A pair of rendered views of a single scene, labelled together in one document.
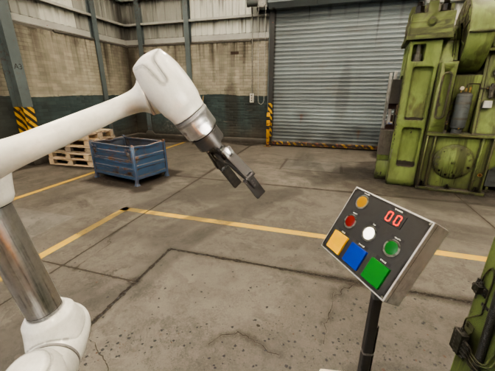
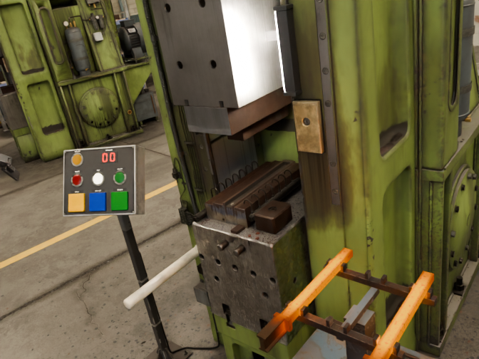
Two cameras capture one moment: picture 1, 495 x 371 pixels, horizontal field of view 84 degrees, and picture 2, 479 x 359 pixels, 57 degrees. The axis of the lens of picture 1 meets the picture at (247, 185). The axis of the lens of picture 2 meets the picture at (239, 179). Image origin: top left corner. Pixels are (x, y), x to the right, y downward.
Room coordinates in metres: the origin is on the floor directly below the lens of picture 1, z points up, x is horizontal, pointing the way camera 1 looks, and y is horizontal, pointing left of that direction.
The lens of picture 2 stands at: (-0.60, 0.63, 1.72)
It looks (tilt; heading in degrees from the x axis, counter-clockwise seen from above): 24 degrees down; 305
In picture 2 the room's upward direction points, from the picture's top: 10 degrees counter-clockwise
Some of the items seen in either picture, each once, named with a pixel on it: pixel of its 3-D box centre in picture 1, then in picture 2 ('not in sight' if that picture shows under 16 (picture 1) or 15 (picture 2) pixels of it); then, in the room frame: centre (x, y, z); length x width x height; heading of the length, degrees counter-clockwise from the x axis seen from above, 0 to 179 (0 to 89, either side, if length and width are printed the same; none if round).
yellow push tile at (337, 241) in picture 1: (337, 242); (77, 202); (0.93, -0.35, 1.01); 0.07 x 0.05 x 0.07; 18
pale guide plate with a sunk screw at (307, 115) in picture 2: not in sight; (308, 127); (-0.02, -0.61, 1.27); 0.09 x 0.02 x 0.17; 173
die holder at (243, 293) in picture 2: not in sight; (278, 246); (0.22, -0.73, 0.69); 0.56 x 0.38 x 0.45; 83
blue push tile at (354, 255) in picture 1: (355, 256); (98, 201); (0.83, -0.38, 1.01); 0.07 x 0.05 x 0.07; 18
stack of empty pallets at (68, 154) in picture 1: (82, 146); not in sight; (6.31, 3.85, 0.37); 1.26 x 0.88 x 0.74; 73
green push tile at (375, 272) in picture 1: (376, 273); (120, 201); (0.74, -0.41, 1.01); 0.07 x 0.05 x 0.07; 18
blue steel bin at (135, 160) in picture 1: (130, 158); not in sight; (5.10, 2.25, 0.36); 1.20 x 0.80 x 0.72; 61
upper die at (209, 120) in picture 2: not in sight; (244, 102); (0.28, -0.72, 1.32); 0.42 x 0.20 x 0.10; 83
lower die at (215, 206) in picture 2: not in sight; (257, 189); (0.28, -0.72, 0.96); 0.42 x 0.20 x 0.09; 83
